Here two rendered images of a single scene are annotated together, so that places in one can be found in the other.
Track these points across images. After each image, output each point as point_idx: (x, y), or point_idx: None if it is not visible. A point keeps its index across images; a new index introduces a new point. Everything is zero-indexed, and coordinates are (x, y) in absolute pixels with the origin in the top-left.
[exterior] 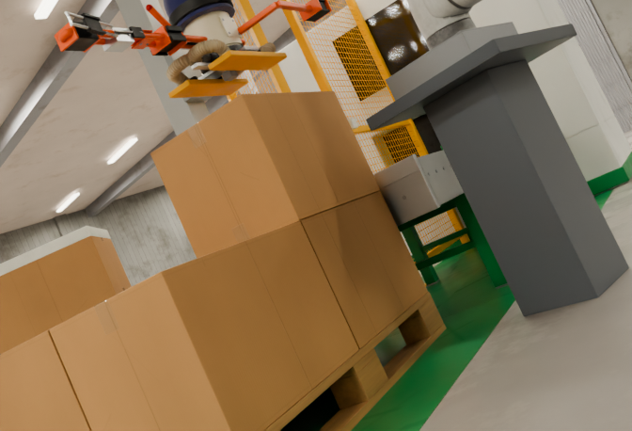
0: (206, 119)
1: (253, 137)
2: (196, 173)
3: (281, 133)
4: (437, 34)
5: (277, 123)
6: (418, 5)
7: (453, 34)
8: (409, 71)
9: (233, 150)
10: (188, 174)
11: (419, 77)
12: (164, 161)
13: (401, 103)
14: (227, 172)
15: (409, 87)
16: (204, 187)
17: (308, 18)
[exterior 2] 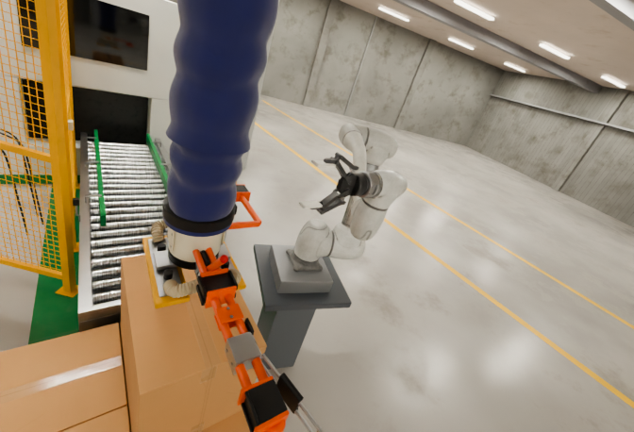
0: (226, 362)
1: (254, 370)
2: (186, 400)
3: None
4: (310, 263)
5: None
6: (313, 248)
7: (315, 265)
8: (296, 284)
9: (233, 379)
10: (176, 403)
11: (299, 289)
12: (155, 398)
13: (292, 307)
14: (216, 393)
15: (291, 290)
16: (186, 407)
17: (236, 201)
